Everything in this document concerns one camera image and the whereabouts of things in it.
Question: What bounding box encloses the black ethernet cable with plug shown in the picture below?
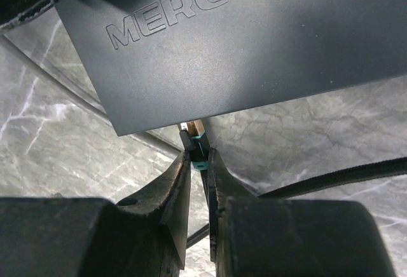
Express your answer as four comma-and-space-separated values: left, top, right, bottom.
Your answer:
177, 119, 407, 249

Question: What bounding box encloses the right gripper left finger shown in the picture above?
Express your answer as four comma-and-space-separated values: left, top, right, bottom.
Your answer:
1, 152, 191, 276

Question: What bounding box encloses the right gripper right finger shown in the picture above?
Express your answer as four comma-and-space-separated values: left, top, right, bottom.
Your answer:
208, 149, 396, 276

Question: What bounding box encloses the black network switch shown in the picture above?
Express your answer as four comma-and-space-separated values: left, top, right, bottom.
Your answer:
56, 0, 406, 136

